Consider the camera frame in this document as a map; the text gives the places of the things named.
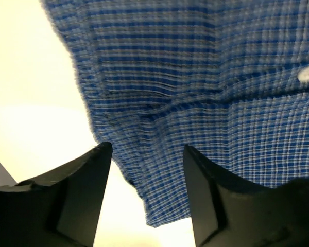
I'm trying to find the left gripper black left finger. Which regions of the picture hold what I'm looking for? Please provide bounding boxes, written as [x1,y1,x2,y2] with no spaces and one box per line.
[0,142,112,247]

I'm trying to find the blue plaid long sleeve shirt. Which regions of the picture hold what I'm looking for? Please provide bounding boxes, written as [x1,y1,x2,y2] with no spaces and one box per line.
[43,1,309,227]

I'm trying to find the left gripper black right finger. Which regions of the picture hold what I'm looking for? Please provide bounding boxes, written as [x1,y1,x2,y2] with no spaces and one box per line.
[183,145,309,246]

